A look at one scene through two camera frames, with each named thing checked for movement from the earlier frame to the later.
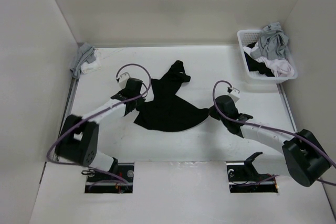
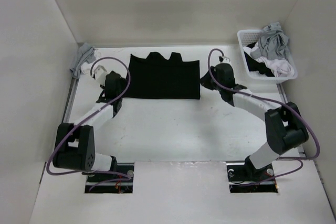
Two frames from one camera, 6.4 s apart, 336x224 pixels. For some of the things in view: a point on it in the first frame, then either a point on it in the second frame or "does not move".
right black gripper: (212, 113) -> (205, 81)
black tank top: (167, 112) -> (156, 77)
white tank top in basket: (280, 68) does not move
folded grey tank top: (85, 54) does not move
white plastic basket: (248, 36) does not move
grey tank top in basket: (272, 42) does not move
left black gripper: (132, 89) -> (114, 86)
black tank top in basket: (254, 65) does not move
